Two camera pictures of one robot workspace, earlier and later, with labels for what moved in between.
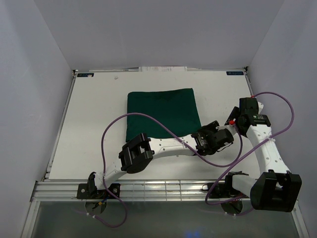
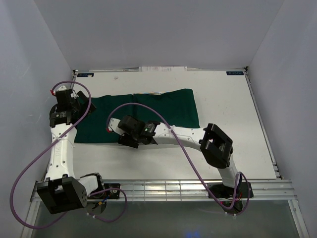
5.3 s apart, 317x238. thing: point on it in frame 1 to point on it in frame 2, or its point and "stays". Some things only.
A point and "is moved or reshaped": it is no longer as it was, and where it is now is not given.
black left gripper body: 210,128 to 82,108
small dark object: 83,75 stays
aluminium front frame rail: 71,190 stays
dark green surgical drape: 177,109 is moved or reshaped
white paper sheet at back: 163,69 stays
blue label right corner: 235,73 stays
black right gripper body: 235,114 to 126,139
